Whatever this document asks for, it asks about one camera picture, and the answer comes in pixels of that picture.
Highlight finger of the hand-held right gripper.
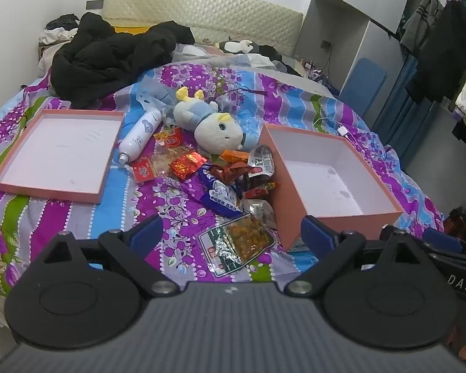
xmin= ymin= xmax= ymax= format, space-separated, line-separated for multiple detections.
xmin=427 ymin=252 xmax=466 ymax=269
xmin=423 ymin=227 xmax=466 ymax=258

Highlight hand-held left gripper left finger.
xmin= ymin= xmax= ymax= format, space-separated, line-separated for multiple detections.
xmin=37 ymin=215 xmax=179 ymax=298

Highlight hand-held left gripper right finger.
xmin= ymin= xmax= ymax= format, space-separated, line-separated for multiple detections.
xmin=287 ymin=215 xmax=432 ymax=297

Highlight pink cardboard box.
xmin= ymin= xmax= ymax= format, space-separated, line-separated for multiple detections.
xmin=258 ymin=123 xmax=404 ymax=253

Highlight silver clear snack packet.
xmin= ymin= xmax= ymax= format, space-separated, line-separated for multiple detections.
xmin=243 ymin=199 xmax=277 ymax=231

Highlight clear orange snack packet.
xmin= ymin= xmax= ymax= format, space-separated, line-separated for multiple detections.
xmin=198 ymin=214 xmax=276 ymax=278

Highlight shiny red snack packet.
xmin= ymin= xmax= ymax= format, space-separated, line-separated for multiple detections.
xmin=171 ymin=152 xmax=208 ymax=181

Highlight blue white snack packet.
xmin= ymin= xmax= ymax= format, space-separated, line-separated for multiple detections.
xmin=200 ymin=165 xmax=244 ymax=217

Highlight dark red snack packet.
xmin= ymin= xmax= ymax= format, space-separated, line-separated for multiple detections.
xmin=209 ymin=163 xmax=253 ymax=188

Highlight floral bed sheet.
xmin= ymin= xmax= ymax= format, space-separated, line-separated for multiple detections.
xmin=0 ymin=62 xmax=449 ymax=296

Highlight white spray bottle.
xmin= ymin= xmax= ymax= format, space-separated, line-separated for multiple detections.
xmin=118 ymin=111 xmax=163 ymax=164

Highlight pink box lid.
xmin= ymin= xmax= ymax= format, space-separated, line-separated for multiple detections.
xmin=0 ymin=109 xmax=126 ymax=205

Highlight white blue plush toy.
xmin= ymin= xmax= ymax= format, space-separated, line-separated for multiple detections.
xmin=173 ymin=87 xmax=259 ymax=152

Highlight light blue plastic bag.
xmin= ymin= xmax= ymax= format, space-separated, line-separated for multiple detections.
xmin=134 ymin=76 xmax=176 ymax=113

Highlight blue curtain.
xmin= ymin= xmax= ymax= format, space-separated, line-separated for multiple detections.
xmin=372 ymin=53 xmax=419 ymax=145

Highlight blue padded chair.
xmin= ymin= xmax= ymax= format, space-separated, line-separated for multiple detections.
xmin=339 ymin=58 xmax=388 ymax=108

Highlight black jacket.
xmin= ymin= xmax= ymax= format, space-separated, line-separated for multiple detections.
xmin=52 ymin=12 xmax=195 ymax=109

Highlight hanging black coat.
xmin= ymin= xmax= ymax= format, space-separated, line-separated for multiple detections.
xmin=405 ymin=0 xmax=466 ymax=104

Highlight black white penguin plush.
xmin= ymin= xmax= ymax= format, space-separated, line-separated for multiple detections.
xmin=217 ymin=39 xmax=262 ymax=55

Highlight hanging grey striped jacket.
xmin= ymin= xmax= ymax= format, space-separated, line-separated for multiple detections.
xmin=399 ymin=0 xmax=444 ymax=54

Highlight pile of clothes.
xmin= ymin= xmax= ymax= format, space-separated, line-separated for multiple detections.
xmin=38 ymin=13 xmax=81 ymax=46

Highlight white wardrobe cabinet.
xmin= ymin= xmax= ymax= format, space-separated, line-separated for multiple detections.
xmin=294 ymin=0 xmax=417 ymax=86

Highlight cream quilted headboard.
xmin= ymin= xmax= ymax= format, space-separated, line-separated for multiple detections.
xmin=103 ymin=0 xmax=304 ymax=47

